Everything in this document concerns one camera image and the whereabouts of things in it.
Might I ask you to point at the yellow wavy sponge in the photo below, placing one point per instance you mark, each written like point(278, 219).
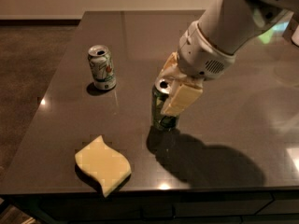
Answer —
point(103, 164)

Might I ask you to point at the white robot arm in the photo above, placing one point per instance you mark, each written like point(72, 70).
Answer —
point(229, 24)

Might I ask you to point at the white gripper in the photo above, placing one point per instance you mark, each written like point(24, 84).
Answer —
point(201, 58)

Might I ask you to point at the green and orange snack bag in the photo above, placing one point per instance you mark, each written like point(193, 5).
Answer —
point(275, 34)

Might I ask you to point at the white 7up soda can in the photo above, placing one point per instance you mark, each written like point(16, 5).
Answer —
point(102, 68)

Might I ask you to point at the green soda can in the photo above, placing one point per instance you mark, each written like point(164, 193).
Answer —
point(159, 94)

